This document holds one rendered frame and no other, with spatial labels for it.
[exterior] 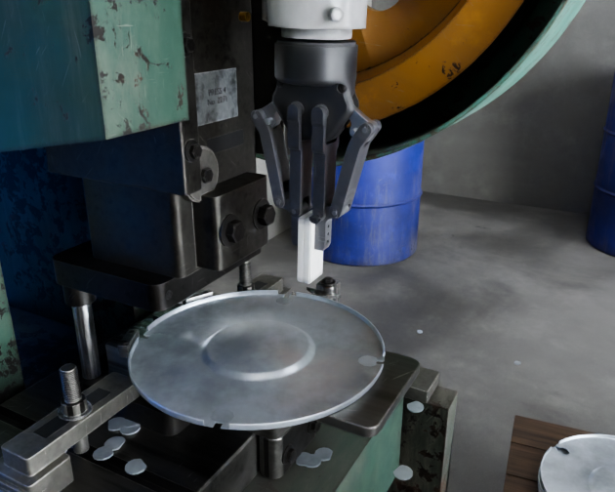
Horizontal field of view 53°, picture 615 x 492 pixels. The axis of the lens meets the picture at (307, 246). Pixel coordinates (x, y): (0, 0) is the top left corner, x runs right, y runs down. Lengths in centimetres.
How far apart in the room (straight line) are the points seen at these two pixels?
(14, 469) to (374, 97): 65
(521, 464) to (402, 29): 81
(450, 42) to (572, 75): 299
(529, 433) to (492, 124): 281
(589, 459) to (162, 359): 85
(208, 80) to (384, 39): 38
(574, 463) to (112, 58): 106
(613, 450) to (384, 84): 81
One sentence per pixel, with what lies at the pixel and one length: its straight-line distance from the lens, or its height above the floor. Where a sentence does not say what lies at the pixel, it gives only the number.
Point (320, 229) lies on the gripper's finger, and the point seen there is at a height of 94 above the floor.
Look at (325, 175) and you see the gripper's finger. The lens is 58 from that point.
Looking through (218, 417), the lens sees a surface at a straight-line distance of 62.
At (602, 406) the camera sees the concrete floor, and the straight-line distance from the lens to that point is 215.
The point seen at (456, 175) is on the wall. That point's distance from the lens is 407.
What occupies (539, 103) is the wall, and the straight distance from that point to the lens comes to 389.
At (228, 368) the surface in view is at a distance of 68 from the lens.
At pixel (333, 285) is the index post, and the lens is 84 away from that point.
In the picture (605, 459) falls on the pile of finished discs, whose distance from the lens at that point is 131.
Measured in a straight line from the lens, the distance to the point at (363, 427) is 61.
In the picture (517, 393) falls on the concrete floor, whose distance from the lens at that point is 211.
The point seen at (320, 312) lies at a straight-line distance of 79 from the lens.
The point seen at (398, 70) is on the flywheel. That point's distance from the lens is 90.
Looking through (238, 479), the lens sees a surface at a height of 67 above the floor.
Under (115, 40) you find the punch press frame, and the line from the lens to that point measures 48.
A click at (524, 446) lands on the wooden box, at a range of 133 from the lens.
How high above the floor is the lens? 115
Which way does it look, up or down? 21 degrees down
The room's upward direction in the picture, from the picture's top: straight up
